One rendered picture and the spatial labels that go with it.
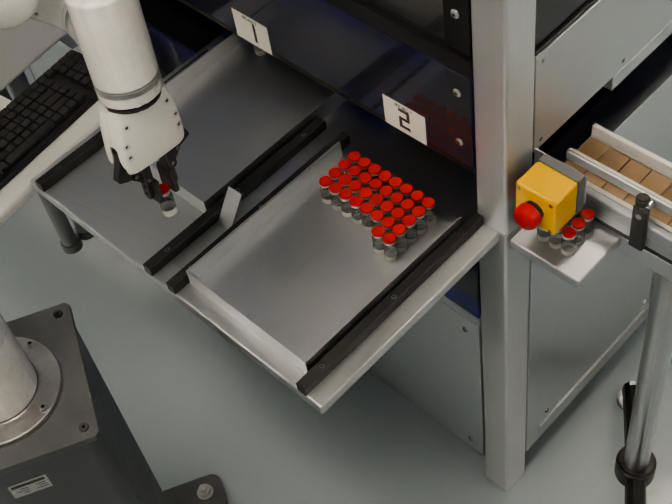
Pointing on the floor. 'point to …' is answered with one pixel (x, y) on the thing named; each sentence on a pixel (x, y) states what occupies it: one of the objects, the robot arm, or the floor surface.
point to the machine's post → (503, 220)
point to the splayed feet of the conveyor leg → (636, 483)
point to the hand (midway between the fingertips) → (160, 182)
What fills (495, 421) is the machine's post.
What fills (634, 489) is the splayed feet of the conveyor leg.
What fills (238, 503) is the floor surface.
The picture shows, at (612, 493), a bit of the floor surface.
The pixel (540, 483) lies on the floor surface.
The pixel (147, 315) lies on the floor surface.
